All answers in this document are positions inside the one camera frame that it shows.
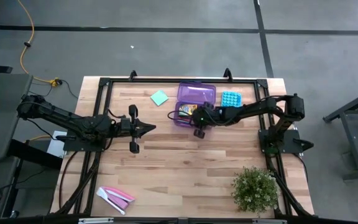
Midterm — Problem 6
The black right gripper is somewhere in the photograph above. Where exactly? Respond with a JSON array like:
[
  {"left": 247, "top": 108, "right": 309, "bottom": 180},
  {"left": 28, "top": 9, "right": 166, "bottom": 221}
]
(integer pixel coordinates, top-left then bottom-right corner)
[{"left": 190, "top": 101, "right": 222, "bottom": 139}]

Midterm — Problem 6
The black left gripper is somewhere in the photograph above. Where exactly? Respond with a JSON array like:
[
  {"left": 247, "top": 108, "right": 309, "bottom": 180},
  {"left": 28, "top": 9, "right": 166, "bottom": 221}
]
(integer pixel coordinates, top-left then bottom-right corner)
[{"left": 113, "top": 104, "right": 157, "bottom": 154}]

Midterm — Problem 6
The yellow green crayon box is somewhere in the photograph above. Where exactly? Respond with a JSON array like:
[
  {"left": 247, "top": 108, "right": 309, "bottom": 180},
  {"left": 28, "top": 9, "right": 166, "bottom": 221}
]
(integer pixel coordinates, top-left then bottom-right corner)
[{"left": 178, "top": 103, "right": 198, "bottom": 116}]

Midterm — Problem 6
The purple plastic pencil case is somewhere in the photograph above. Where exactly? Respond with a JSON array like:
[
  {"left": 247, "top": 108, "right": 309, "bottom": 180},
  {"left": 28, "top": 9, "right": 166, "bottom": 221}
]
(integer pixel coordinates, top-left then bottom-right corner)
[{"left": 173, "top": 82, "right": 217, "bottom": 128}]

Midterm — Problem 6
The light blue sticky note pad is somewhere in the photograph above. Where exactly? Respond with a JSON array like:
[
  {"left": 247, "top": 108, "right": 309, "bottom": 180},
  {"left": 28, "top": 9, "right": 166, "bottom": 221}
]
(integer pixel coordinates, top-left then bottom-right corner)
[{"left": 149, "top": 90, "right": 170, "bottom": 107}]

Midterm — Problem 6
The small green potted plant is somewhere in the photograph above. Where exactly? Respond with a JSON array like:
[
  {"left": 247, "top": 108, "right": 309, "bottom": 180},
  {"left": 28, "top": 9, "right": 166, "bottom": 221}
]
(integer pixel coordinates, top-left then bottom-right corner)
[{"left": 230, "top": 166, "right": 279, "bottom": 215}]

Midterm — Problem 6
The blue calculator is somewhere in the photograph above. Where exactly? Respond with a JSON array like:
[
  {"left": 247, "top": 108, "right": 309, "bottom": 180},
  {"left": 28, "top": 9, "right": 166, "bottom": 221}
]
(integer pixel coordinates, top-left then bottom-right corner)
[{"left": 220, "top": 90, "right": 243, "bottom": 108}]

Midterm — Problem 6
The pink and white stapler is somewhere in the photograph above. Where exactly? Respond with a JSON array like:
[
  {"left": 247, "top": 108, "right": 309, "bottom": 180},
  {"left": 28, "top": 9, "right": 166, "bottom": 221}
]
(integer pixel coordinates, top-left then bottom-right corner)
[{"left": 96, "top": 185, "right": 135, "bottom": 215}]

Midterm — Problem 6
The white box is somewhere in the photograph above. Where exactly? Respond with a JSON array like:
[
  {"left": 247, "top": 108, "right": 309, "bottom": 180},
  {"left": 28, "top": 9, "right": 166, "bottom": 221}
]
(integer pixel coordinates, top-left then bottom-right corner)
[{"left": 46, "top": 130, "right": 68, "bottom": 159}]

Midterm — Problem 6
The gray side table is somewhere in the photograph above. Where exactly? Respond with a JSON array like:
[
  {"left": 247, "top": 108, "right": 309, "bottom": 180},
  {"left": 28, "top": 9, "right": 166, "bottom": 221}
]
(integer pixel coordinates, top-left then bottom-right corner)
[{"left": 0, "top": 73, "right": 34, "bottom": 161}]

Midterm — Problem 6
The dark metal stand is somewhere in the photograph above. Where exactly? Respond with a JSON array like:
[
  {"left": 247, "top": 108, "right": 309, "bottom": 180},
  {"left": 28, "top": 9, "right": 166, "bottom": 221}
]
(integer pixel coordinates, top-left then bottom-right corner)
[{"left": 323, "top": 85, "right": 358, "bottom": 183}]

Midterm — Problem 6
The black metal table frame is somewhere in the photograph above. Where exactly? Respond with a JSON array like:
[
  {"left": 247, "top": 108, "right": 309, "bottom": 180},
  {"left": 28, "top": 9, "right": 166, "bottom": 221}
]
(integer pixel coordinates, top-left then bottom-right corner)
[{"left": 50, "top": 76, "right": 315, "bottom": 218}]

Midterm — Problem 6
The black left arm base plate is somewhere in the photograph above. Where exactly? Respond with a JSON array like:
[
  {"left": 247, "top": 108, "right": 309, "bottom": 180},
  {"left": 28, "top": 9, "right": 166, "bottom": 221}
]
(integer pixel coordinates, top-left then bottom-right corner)
[{"left": 56, "top": 128, "right": 108, "bottom": 152}]

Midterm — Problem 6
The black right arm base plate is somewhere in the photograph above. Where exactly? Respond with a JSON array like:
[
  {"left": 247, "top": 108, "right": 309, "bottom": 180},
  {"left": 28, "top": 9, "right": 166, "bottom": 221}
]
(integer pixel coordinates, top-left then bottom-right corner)
[{"left": 259, "top": 129, "right": 315, "bottom": 155}]

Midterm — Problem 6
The yellow cable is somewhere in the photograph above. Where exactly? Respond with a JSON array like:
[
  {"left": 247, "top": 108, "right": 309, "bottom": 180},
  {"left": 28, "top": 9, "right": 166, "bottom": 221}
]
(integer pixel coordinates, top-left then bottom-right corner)
[{"left": 16, "top": 0, "right": 62, "bottom": 88}]

